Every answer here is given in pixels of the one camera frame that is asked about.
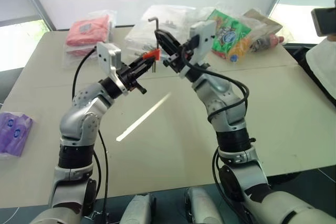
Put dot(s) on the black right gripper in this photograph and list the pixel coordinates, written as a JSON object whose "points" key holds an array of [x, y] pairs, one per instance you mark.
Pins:
{"points": [[178, 60]]}

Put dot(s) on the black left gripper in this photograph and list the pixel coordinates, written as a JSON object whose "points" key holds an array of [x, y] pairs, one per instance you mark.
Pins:
{"points": [[128, 75]]}

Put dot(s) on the red hex key holder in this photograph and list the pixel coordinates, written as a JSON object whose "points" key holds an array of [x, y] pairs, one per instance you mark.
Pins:
{"points": [[153, 54]]}

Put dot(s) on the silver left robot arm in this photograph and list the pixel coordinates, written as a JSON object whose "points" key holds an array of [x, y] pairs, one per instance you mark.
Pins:
{"points": [[78, 119]]}

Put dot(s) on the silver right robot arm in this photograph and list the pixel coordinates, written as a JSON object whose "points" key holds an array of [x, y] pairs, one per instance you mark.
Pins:
{"points": [[223, 95]]}

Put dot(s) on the clear plastic hardware bag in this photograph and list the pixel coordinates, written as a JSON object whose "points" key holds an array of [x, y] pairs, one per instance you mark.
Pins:
{"points": [[170, 15], [140, 39]]}

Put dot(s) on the green snack bag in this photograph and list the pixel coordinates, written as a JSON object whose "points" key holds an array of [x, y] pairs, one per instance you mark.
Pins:
{"points": [[223, 32]]}

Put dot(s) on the pink cloth pack in bag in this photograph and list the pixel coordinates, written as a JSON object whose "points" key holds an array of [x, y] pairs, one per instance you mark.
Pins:
{"points": [[88, 28], [76, 52]]}

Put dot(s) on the yellow orange drink bottle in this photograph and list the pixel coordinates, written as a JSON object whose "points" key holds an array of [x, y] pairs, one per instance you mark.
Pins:
{"points": [[236, 51]]}

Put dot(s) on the brown paper bag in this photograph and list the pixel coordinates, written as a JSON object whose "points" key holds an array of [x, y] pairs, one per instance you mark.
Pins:
{"points": [[262, 22]]}

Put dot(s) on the red drink bottle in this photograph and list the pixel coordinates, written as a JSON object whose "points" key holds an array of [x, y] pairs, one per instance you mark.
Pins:
{"points": [[273, 40]]}

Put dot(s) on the silver rounded shape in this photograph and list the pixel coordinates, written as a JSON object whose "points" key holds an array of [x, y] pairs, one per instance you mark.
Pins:
{"points": [[203, 207], [140, 208]]}

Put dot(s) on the purple packet in plastic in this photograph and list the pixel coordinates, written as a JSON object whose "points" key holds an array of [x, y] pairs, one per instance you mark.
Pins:
{"points": [[13, 132]]}

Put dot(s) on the person wearing white mask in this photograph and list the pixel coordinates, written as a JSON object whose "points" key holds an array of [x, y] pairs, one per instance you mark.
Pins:
{"points": [[320, 56]]}

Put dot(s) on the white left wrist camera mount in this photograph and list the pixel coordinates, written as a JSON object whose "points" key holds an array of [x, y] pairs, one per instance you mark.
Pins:
{"points": [[107, 54]]}

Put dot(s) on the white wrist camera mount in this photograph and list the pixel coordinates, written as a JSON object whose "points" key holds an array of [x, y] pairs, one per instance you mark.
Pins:
{"points": [[206, 37], [107, 54]]}

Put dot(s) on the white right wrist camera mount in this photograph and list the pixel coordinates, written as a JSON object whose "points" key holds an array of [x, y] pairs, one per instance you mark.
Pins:
{"points": [[206, 37]]}

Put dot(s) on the dark window frame post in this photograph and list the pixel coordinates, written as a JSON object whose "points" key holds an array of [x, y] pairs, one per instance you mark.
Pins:
{"points": [[39, 6]]}

